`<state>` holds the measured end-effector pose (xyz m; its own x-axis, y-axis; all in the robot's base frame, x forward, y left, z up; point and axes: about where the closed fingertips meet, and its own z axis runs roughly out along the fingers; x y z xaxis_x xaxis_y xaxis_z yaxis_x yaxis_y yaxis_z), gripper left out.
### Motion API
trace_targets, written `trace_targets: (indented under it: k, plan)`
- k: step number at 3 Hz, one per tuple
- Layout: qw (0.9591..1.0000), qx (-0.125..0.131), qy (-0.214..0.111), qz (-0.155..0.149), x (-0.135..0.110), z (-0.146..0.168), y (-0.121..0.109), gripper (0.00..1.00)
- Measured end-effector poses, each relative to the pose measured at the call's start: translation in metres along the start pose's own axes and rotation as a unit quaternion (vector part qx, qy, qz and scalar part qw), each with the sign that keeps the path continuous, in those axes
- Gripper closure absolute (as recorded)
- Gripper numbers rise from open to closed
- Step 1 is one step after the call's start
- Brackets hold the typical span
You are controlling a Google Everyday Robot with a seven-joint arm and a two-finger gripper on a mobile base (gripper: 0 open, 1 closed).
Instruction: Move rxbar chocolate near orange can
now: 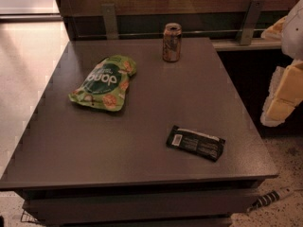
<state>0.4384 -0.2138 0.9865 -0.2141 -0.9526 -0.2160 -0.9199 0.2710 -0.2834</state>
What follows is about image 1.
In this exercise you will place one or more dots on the horizontal metal rail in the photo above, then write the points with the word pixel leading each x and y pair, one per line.
pixel 214 34

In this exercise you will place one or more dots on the dark cabinet drawer front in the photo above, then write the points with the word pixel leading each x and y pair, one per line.
pixel 125 208

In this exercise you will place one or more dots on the right metal bracket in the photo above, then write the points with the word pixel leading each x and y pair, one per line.
pixel 246 33

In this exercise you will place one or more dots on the orange soda can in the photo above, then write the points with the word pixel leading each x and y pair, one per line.
pixel 171 43

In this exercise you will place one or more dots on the wire rack corner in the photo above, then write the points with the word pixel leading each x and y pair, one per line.
pixel 28 218

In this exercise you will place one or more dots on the black rxbar chocolate wrapper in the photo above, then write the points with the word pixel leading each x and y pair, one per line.
pixel 204 145

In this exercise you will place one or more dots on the metal bracket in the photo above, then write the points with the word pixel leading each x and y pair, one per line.
pixel 110 21
pixel 246 33

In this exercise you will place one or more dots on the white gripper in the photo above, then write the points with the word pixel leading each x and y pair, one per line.
pixel 294 35

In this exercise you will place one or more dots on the green snack bag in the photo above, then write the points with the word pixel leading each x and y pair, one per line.
pixel 106 86

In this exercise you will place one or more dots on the left metal bracket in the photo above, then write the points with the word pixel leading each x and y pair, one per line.
pixel 110 21

